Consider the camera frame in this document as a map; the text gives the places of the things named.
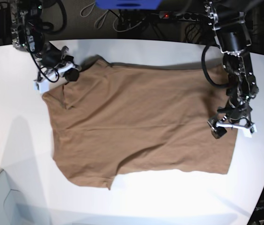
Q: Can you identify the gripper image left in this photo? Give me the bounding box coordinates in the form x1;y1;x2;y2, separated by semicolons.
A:
37;45;81;82

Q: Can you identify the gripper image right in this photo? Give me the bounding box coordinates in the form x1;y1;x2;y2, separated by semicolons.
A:
208;105;256;139

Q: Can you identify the brown t-shirt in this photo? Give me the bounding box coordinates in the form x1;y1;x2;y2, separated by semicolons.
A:
42;58;237;188

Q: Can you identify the blue plastic box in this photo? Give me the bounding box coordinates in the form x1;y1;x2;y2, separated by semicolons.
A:
95;0;161;10

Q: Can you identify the black power strip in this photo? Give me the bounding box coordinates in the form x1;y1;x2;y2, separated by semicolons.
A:
158;11;205;22

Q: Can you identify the grey bin at corner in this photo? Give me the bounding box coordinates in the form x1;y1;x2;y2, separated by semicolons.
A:
0;170;26;225

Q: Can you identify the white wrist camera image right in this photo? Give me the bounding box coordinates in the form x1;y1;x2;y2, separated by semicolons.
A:
242;124;257;138

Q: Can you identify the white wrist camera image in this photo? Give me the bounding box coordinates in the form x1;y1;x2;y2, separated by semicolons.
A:
34;81;50;94
242;124;257;138

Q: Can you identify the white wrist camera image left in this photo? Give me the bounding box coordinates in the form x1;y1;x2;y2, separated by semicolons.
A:
34;81;50;94

